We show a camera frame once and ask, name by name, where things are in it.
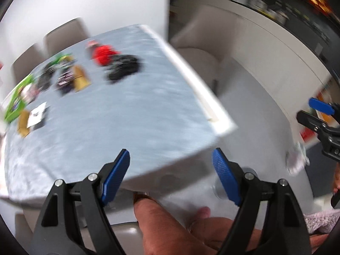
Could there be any person's leg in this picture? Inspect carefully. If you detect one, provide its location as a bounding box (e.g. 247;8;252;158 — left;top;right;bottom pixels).
133;193;221;255
189;207;266;255

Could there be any dark shiny snack packet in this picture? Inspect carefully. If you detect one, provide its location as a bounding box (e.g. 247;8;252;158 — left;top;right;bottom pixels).
55;70;75;96

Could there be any person's left leg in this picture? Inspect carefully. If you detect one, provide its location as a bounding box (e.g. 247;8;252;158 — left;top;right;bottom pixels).
133;193;221;255

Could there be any green plastic bag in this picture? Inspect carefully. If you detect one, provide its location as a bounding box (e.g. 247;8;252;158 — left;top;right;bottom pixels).
3;75;36;124

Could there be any beige dining chair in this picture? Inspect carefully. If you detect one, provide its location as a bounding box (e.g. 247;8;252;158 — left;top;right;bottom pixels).
12;44;45;84
170;12;239;93
44;18;89;56

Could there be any red snack packet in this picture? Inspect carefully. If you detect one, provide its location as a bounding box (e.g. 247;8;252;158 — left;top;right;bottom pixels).
92;45;119;66

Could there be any black and white packet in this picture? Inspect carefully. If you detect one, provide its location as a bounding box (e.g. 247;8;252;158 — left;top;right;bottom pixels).
27;101;51;132

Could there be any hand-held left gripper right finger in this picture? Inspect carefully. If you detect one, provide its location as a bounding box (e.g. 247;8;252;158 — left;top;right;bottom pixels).
212;148;312;255

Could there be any person's right leg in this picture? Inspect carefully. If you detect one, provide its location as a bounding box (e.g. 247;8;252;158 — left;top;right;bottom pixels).
189;207;266;255

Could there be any green snack packet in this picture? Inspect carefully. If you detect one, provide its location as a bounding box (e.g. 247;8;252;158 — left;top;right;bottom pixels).
49;54;76;68

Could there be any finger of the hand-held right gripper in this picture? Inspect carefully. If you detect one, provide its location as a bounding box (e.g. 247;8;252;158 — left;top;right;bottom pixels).
309;97;336;116
297;110;330;139

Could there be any dark kitchen counter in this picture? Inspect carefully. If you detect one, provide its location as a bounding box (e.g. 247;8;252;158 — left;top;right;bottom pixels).
228;0;340;80

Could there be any pink fuzzy garment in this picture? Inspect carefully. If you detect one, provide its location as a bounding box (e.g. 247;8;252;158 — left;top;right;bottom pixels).
304;208;340;234

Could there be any mustard paper packet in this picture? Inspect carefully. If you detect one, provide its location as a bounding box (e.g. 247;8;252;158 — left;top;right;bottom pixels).
17;110;31;138
72;65;91;92

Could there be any white plastic bag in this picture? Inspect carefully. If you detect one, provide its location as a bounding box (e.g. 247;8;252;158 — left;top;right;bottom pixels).
285;141;310;176

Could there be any large black snack packet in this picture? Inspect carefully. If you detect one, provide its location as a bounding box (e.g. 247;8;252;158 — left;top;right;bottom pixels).
105;54;141;83

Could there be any white-edged grey dining table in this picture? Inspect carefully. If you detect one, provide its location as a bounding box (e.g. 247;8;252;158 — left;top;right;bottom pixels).
0;24;239;200

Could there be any small black snack packet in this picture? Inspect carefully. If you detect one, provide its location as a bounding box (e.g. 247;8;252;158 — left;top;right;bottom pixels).
37;65;57;91

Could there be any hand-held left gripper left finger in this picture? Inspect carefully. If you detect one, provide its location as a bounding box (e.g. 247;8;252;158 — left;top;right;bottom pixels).
30;149;130;255

